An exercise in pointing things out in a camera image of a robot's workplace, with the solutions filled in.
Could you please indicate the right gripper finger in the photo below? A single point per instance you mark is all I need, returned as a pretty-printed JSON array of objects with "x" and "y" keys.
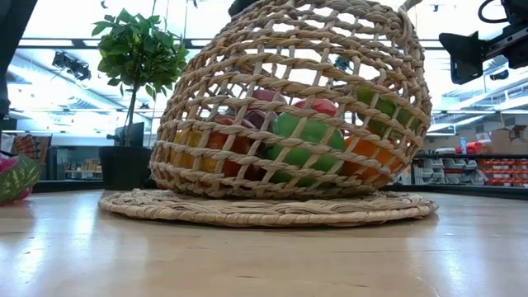
[
  {"x": 464, "y": 46},
  {"x": 468, "y": 70}
]

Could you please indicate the green cucumber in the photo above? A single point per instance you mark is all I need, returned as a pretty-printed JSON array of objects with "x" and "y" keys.
[{"x": 383, "y": 105}]

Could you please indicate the round red tomato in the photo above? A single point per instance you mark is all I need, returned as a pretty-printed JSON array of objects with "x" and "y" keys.
[{"x": 319, "y": 106}]

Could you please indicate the bright red apple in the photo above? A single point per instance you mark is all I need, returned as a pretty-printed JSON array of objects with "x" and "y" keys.
[{"x": 237, "y": 144}]

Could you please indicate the orange toy fruit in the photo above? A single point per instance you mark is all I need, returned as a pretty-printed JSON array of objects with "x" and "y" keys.
[{"x": 371, "y": 169}]

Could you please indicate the yellow toy fruit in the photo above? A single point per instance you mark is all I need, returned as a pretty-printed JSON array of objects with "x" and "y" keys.
[{"x": 185, "y": 158}]

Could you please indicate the large green apple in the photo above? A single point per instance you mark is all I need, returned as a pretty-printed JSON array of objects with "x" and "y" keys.
[{"x": 305, "y": 158}]

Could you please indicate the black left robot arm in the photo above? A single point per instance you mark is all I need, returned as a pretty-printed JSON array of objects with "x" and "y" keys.
[{"x": 12, "y": 49}]

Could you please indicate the open-weave wicker basket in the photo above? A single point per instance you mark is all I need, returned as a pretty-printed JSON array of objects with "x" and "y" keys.
[{"x": 247, "y": 187}]

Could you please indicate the blue bottle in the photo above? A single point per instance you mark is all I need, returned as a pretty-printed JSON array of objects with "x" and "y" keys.
[{"x": 463, "y": 145}]

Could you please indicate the red container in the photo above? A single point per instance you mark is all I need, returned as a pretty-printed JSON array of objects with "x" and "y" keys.
[{"x": 474, "y": 147}]

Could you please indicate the cardboard box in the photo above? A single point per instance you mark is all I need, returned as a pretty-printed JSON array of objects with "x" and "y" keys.
[{"x": 503, "y": 140}]

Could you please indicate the green leafy potted tree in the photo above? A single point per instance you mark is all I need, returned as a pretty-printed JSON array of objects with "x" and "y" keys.
[{"x": 140, "y": 45}]

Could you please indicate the black ceiling spotlight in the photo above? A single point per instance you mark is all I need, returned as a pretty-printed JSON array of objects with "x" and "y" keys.
[
  {"x": 343, "y": 62},
  {"x": 72, "y": 66}
]

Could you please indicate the black monitor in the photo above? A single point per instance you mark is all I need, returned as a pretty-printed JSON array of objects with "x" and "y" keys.
[{"x": 134, "y": 134}]

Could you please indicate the black plant pot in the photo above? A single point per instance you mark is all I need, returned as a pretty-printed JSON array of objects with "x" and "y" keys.
[{"x": 123, "y": 169}]

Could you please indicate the round woven straw mat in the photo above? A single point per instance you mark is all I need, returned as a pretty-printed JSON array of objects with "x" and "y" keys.
[{"x": 268, "y": 212}]

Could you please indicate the dark shelf unit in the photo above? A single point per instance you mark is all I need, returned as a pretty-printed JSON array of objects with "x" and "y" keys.
[{"x": 55, "y": 165}]

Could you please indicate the colourful patterned board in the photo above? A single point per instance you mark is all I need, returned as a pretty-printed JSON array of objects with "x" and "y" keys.
[{"x": 29, "y": 146}]

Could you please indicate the watermelon slice toy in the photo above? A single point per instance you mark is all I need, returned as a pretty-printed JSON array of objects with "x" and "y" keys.
[{"x": 18, "y": 179}]

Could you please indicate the black hanging camera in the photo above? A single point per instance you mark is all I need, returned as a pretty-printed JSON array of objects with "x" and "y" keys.
[{"x": 499, "y": 75}]

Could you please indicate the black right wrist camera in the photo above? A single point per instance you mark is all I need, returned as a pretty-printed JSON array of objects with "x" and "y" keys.
[{"x": 517, "y": 9}]

